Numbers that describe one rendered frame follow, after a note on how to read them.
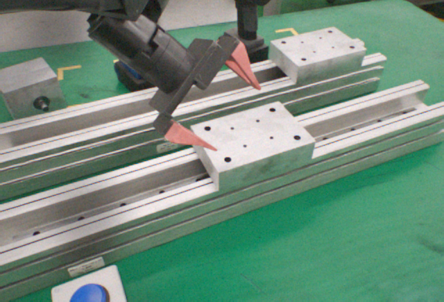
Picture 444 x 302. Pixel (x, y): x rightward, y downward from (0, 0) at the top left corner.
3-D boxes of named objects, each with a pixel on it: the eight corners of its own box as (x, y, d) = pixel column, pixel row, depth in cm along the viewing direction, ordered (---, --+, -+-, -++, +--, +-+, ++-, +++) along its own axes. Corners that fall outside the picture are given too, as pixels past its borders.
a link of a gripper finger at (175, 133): (249, 124, 47) (193, 80, 43) (216, 172, 47) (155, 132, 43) (226, 113, 53) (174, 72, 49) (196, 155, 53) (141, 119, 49)
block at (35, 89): (24, 138, 77) (6, 99, 70) (8, 110, 84) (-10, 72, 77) (73, 119, 81) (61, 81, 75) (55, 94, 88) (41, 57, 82)
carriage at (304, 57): (293, 95, 78) (298, 66, 73) (267, 69, 85) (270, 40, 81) (359, 77, 83) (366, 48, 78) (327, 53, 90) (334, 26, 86)
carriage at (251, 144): (218, 203, 57) (218, 172, 53) (192, 156, 65) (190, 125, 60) (309, 171, 62) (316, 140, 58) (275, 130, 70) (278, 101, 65)
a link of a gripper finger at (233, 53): (282, 78, 48) (229, 28, 43) (248, 126, 47) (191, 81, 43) (255, 72, 54) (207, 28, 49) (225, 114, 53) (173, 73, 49)
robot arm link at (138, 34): (72, 37, 41) (91, 17, 37) (102, -8, 44) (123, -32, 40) (126, 76, 44) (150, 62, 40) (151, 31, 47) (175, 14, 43)
